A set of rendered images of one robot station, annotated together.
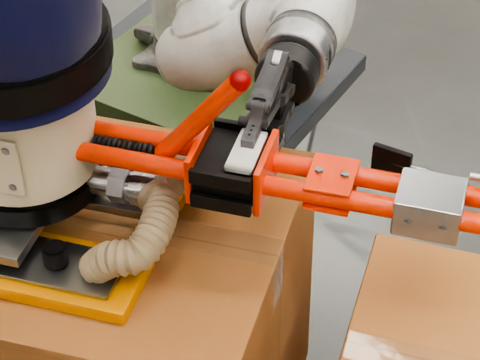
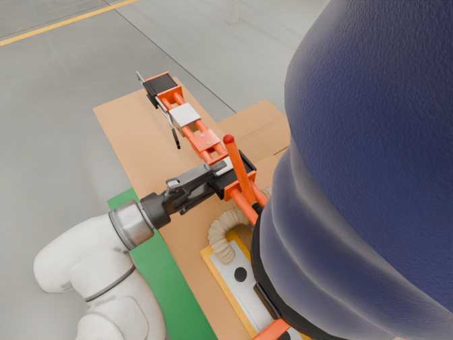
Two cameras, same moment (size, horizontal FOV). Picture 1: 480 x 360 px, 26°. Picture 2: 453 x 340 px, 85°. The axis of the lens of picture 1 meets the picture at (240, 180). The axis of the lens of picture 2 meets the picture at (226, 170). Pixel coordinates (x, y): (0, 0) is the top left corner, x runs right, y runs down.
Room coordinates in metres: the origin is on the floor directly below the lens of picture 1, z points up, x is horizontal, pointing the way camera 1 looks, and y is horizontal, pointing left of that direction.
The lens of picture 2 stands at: (1.11, 0.20, 1.69)
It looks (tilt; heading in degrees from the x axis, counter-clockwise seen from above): 57 degrees down; 220
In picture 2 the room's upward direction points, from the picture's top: straight up
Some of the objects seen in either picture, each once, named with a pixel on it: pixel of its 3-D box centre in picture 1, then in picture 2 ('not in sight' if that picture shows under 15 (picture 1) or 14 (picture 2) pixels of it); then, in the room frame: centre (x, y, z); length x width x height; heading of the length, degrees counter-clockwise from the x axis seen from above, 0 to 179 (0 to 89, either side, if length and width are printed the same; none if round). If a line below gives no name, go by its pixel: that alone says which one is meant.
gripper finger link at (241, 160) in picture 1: (246, 151); (225, 164); (0.86, -0.01, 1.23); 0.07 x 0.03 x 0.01; 164
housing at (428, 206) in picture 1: (429, 206); (185, 119); (0.80, -0.20, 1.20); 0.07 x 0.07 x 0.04; 74
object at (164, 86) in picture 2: not in sight; (164, 89); (0.76, -0.33, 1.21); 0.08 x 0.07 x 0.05; 74
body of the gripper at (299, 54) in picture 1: (281, 86); (166, 204); (1.01, -0.05, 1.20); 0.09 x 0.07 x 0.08; 164
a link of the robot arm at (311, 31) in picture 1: (296, 53); (134, 222); (1.08, -0.07, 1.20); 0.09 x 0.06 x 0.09; 74
